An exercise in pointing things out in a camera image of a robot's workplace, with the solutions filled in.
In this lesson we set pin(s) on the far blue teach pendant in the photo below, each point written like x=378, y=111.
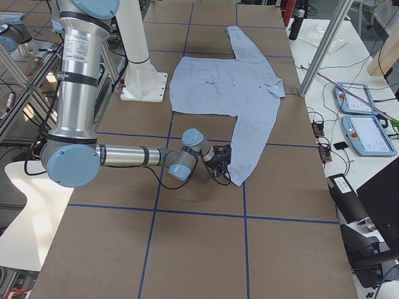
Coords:
x=349, y=105

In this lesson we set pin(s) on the grabber reach tool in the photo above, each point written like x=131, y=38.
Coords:
x=393, y=121

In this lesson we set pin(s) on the blue teach pendant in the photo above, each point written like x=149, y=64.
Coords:
x=349, y=105
x=367, y=137

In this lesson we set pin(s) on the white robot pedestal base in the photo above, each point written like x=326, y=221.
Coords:
x=142, y=82

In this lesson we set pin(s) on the grey aluminium frame post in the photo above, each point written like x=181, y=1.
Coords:
x=332, y=29

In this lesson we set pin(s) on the light blue striped shirt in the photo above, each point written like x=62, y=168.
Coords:
x=245, y=87

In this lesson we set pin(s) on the red bottle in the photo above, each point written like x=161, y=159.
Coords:
x=290, y=7

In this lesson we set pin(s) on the black water bottle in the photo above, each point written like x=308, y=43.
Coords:
x=296, y=25

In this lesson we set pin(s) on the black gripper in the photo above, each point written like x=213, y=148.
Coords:
x=212, y=161

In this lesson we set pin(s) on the near blue teach pendant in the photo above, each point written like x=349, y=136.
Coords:
x=367, y=137

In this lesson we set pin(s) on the black monitor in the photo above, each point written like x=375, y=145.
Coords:
x=379, y=196

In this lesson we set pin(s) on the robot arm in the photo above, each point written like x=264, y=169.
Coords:
x=72, y=155
x=13, y=33

